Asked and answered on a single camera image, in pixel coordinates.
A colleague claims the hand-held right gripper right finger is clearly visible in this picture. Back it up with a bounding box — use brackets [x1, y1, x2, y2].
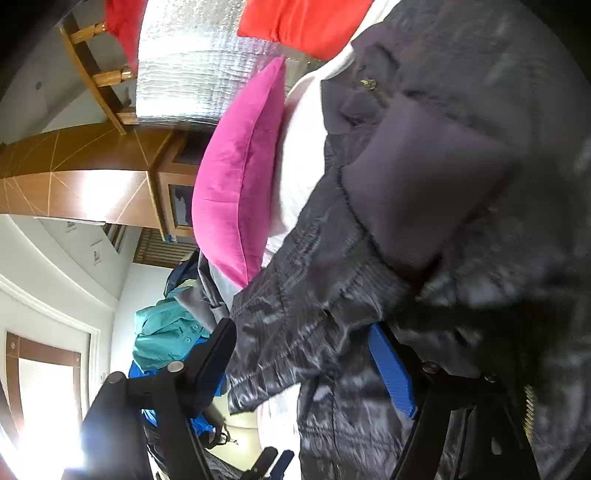
[368, 322, 542, 480]

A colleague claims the dark quilted cloth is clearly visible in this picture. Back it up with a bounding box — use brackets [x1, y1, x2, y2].
[144, 415, 247, 480]

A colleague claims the door with wooden frame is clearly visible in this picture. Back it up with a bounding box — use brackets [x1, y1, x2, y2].
[0, 318, 100, 480]

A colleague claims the white textured blanket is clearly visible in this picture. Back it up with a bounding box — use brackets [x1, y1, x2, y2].
[254, 0, 402, 480]

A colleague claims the pink pillow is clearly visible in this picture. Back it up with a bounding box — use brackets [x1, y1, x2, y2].
[191, 56, 289, 288]

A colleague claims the large red pillow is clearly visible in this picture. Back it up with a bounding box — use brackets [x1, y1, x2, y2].
[237, 0, 386, 62]

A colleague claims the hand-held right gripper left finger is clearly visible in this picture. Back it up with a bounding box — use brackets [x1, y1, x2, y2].
[79, 318, 238, 480]

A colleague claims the dark blue garment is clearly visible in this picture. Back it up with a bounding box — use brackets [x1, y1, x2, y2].
[166, 251, 201, 291]

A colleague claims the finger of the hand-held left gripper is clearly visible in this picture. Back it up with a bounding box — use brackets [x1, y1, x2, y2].
[270, 450, 296, 480]
[242, 447, 279, 480]

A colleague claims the black quilted jacket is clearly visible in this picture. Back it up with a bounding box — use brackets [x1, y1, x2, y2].
[228, 0, 591, 480]

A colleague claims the wooden slatted panel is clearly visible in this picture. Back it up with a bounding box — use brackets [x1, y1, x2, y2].
[133, 229, 197, 269]

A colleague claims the small red pillow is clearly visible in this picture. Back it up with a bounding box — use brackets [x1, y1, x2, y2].
[104, 0, 149, 72]

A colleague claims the wooden nightstand with glass door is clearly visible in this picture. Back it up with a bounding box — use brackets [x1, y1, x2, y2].
[147, 131, 204, 241]

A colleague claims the grey garment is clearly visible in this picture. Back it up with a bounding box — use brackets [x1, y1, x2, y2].
[173, 251, 241, 333]

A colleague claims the wooden chair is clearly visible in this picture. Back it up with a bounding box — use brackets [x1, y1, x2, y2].
[59, 13, 139, 136]

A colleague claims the black strap with buckle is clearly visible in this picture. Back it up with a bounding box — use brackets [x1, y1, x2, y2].
[203, 404, 241, 450]

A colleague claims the teal jacket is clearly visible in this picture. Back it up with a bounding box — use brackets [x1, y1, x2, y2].
[133, 286, 218, 370]

